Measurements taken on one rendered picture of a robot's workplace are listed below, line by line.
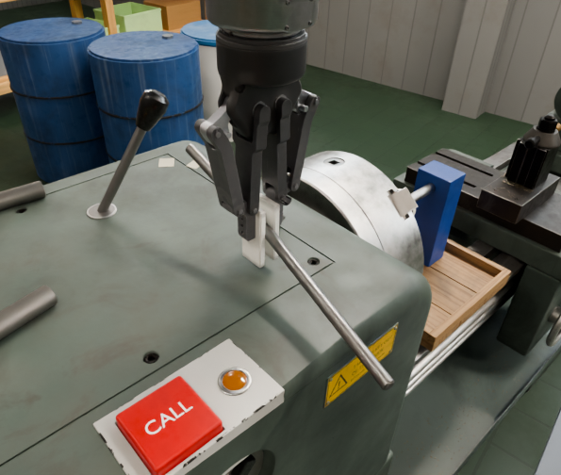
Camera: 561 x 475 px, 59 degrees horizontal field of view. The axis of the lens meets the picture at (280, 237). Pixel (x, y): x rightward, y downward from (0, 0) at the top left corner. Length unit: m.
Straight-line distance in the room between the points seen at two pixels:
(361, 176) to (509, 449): 1.45
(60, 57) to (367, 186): 2.45
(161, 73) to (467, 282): 1.90
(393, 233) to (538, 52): 3.83
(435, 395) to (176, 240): 0.95
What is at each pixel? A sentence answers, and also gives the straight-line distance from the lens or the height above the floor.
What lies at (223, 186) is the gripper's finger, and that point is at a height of 1.38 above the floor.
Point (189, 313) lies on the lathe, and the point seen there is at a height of 1.26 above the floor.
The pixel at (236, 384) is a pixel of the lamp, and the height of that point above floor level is 1.26.
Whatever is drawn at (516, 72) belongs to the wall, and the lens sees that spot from 4.58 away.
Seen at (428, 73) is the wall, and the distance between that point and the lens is 4.84.
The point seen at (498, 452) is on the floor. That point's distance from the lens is 2.03.
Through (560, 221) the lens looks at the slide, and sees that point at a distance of 1.32.
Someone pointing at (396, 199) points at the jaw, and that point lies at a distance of 0.79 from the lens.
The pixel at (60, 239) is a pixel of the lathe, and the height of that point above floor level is 1.26.
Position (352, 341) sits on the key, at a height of 1.29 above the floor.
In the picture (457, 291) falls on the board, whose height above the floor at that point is 0.89.
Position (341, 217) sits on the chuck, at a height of 1.21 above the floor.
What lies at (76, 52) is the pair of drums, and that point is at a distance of 3.05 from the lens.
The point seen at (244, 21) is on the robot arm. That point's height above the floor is 1.52.
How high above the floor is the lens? 1.61
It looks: 36 degrees down
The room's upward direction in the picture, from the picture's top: 2 degrees clockwise
